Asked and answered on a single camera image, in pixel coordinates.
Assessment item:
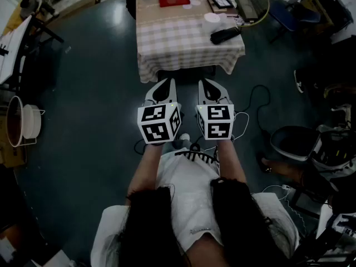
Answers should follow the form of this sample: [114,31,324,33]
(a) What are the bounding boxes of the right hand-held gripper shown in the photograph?
[194,80,236,142]

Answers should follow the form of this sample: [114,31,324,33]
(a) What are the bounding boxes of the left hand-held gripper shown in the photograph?
[137,78,183,145]

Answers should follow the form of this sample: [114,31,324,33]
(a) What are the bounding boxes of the beige box with circles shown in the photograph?
[235,0,261,21]

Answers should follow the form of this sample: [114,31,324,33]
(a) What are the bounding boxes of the person's left forearm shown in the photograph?
[126,142,165,202]

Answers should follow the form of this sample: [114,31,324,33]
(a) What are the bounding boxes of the person's right forearm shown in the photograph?
[215,138,248,185]

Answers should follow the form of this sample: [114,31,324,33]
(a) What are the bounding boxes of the table with checkered cloth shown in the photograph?
[135,0,246,83]

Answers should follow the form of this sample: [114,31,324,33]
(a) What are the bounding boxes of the person's grey jeans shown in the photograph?
[161,137,195,157]

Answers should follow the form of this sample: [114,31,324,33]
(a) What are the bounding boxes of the black zip case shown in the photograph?
[210,26,242,45]

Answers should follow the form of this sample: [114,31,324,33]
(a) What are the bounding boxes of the black white sneaker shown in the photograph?
[293,70,305,94]

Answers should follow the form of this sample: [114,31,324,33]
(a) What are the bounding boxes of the white flower-shaped coaster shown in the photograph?
[182,0,202,10]

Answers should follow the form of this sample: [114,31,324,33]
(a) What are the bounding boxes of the red rectangular tray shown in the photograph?
[159,0,191,8]

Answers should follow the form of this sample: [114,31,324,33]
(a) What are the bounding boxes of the black white chair seat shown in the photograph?
[270,125,323,162]

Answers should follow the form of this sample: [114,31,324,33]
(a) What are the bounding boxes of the person's white shirt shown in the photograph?
[90,148,300,267]

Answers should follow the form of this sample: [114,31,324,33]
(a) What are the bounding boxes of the blue chair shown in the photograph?
[268,0,320,43]

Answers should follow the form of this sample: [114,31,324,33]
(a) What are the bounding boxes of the long wooden plank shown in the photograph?
[46,0,102,24]

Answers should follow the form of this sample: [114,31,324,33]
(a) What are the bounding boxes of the white round container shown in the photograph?
[22,104,42,139]

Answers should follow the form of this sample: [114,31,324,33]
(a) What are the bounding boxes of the black tablet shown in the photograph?
[289,187,330,219]

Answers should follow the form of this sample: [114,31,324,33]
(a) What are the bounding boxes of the black equipment cart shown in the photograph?
[300,0,355,36]

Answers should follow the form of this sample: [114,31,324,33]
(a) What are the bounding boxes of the brown white-rimmed round tray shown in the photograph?
[6,95,24,147]

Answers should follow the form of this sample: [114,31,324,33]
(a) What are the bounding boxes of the black shelf rack white top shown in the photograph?
[0,14,65,94]

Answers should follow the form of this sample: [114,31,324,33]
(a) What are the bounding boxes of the cardboard box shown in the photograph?
[0,115,27,169]

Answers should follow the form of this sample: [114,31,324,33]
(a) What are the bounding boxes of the orange board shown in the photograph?
[2,0,42,36]

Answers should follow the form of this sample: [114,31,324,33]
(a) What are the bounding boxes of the black cable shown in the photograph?
[244,84,273,139]

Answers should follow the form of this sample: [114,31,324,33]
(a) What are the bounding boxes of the black picture frame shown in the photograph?
[207,0,234,9]

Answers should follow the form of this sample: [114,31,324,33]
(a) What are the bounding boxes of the yellow-rimmed wire rack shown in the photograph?
[233,0,271,28]

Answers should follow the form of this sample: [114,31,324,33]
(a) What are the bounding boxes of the white charger cable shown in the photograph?
[261,184,306,233]

